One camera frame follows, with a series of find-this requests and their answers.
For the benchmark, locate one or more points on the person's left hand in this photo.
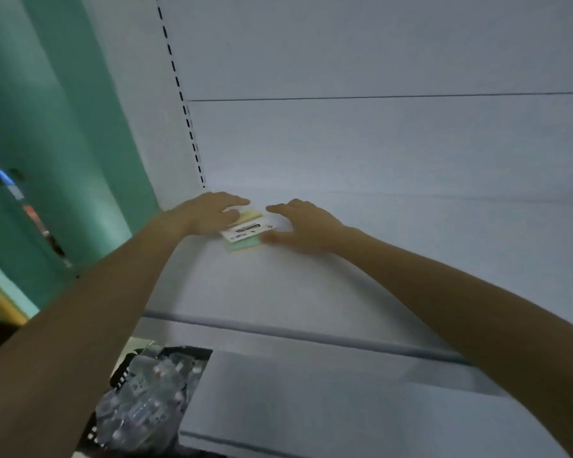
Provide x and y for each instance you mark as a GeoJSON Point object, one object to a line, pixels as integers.
{"type": "Point", "coordinates": [205, 214]}

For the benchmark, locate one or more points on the person's right hand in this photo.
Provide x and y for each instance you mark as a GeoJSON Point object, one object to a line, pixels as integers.
{"type": "Point", "coordinates": [310, 228]}

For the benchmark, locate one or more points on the person's left fingers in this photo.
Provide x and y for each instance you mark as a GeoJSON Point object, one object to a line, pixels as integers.
{"type": "Point", "coordinates": [231, 207]}

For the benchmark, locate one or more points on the person's right thumb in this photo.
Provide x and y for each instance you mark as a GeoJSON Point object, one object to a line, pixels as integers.
{"type": "Point", "coordinates": [277, 237]}

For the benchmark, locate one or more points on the pastel sticky note pack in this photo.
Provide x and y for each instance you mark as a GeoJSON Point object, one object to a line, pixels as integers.
{"type": "Point", "coordinates": [246, 231]}

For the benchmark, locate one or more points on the person's right forearm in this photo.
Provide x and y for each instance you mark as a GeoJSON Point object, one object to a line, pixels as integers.
{"type": "Point", "coordinates": [477, 314]}

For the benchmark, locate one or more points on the person's left forearm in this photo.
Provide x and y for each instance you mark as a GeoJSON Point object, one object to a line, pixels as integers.
{"type": "Point", "coordinates": [76, 329]}

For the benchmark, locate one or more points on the white metal shelving unit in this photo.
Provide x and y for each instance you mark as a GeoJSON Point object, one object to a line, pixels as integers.
{"type": "Point", "coordinates": [363, 233]}

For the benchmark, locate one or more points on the green pillar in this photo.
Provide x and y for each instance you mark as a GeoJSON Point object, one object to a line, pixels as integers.
{"type": "Point", "coordinates": [67, 138]}

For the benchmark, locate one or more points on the pile of clear plastic packets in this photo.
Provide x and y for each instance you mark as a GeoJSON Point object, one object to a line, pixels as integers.
{"type": "Point", "coordinates": [141, 400]}

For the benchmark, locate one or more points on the black plastic basket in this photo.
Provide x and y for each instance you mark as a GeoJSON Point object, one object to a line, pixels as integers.
{"type": "Point", "coordinates": [138, 400]}

